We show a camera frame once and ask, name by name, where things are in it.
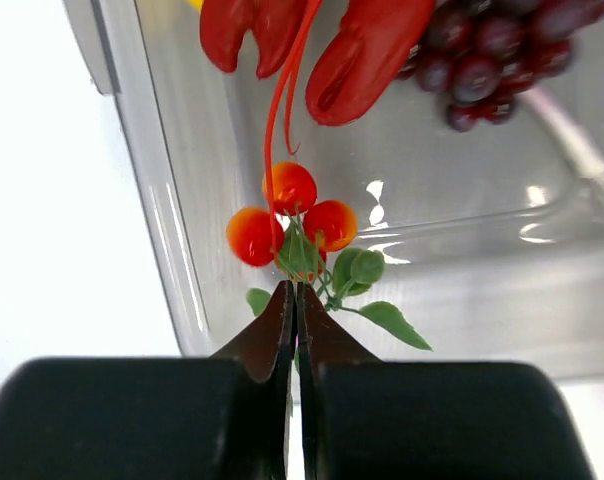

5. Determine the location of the cherry tomato sprig toy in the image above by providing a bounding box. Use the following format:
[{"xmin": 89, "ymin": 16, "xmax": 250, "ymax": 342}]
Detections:
[{"xmin": 226, "ymin": 162, "xmax": 432, "ymax": 351}]

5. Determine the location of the dark red grape bunch toy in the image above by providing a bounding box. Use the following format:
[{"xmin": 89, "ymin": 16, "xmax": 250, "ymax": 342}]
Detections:
[{"xmin": 397, "ymin": 1, "xmax": 604, "ymax": 132}]

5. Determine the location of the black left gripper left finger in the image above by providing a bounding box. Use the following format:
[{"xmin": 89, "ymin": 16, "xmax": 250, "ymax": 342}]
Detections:
[{"xmin": 0, "ymin": 281, "xmax": 295, "ymax": 479}]

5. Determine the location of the clear plastic food tray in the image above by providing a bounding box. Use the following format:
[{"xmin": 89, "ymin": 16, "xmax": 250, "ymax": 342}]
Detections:
[{"xmin": 65, "ymin": 1, "xmax": 604, "ymax": 378}]

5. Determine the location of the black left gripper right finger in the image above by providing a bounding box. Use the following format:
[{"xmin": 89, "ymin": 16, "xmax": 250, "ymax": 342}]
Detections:
[{"xmin": 296, "ymin": 286, "xmax": 593, "ymax": 479}]

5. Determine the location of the clear dotted zip top bag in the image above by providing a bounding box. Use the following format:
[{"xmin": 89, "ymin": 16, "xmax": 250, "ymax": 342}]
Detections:
[{"xmin": 519, "ymin": 86, "xmax": 604, "ymax": 210}]

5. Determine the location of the red lobster toy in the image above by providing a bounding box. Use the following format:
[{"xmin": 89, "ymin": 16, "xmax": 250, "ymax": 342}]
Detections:
[{"xmin": 199, "ymin": 0, "xmax": 435, "ymax": 229}]

